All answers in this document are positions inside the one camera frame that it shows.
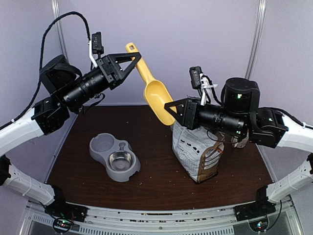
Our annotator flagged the yellow plastic scoop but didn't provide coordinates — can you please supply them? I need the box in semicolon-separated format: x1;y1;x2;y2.
136;56;175;126

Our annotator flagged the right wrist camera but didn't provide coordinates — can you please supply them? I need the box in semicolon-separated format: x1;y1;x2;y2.
189;65;218;106

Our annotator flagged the patterned mug yellow inside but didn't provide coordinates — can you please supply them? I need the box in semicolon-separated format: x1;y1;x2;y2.
231;136;249;148

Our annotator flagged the left aluminium frame post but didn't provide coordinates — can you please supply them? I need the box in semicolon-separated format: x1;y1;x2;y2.
51;0;68;60

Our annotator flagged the front aluminium rail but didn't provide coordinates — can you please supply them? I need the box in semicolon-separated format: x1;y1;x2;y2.
24;193;294;235

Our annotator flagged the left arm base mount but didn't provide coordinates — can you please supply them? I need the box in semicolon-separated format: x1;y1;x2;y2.
45;202;88;222

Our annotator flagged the aluminium frame post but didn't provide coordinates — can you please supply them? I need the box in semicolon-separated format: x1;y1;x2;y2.
51;0;68;60
245;0;267;80

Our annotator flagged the grey double pet feeder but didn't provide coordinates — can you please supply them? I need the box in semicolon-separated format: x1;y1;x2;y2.
89;133;141;182

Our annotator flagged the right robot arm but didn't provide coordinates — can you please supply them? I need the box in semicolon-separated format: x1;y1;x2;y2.
164;77;313;153

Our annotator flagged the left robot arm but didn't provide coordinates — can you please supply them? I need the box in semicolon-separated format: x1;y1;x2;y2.
0;52;141;217

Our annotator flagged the dog food bag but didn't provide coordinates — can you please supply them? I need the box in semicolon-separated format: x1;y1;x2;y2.
171;95;225;184

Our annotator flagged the right aluminium frame post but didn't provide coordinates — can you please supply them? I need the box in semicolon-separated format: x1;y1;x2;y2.
245;0;267;80

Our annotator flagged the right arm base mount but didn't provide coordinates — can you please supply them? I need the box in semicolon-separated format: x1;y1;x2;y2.
234;201;276;221

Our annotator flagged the steel bowl in feeder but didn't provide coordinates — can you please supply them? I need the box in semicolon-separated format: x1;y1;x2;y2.
108;150;134;171

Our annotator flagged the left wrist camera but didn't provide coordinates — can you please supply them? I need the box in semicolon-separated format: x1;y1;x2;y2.
89;31;105;68

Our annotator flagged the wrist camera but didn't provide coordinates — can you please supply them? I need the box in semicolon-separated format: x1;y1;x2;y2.
89;31;105;68
189;65;218;106

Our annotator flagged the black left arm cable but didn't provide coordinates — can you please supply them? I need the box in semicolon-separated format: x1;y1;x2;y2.
0;11;90;129

